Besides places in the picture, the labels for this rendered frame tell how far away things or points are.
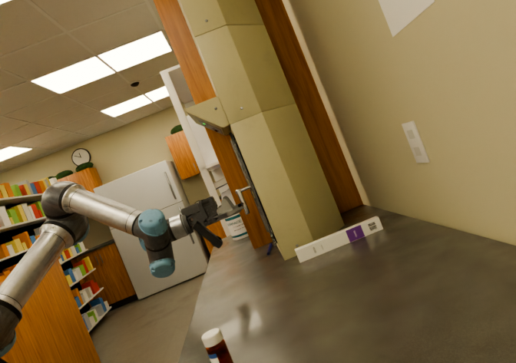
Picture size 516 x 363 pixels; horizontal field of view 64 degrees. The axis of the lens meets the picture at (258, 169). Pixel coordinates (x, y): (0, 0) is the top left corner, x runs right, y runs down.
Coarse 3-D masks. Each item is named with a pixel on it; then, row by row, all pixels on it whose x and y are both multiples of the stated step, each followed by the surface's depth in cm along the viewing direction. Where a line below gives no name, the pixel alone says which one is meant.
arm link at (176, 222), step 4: (176, 216) 135; (180, 216) 135; (172, 220) 134; (176, 220) 133; (180, 220) 133; (172, 224) 133; (176, 224) 133; (180, 224) 133; (172, 228) 133; (176, 228) 133; (180, 228) 133; (184, 228) 133; (176, 232) 133; (180, 232) 133; (184, 232) 133; (176, 236) 134; (180, 236) 134
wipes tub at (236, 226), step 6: (234, 216) 205; (240, 216) 206; (228, 222) 207; (234, 222) 206; (240, 222) 205; (234, 228) 206; (240, 228) 205; (234, 234) 207; (240, 234) 206; (246, 234) 206
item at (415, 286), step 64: (256, 256) 154; (320, 256) 121; (384, 256) 100; (448, 256) 85; (512, 256) 74; (192, 320) 110; (256, 320) 92; (320, 320) 79; (384, 320) 70; (448, 320) 62; (512, 320) 56
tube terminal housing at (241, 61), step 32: (224, 32) 132; (256, 32) 142; (224, 64) 132; (256, 64) 137; (224, 96) 132; (256, 96) 133; (288, 96) 145; (256, 128) 132; (288, 128) 140; (256, 160) 132; (288, 160) 135; (288, 192) 133; (320, 192) 143; (288, 224) 133; (320, 224) 138; (288, 256) 133
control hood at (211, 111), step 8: (200, 104) 132; (208, 104) 132; (216, 104) 132; (192, 112) 131; (200, 112) 132; (208, 112) 132; (216, 112) 132; (224, 112) 132; (200, 120) 141; (208, 120) 132; (216, 120) 132; (224, 120) 132; (208, 128) 163; (224, 128) 136
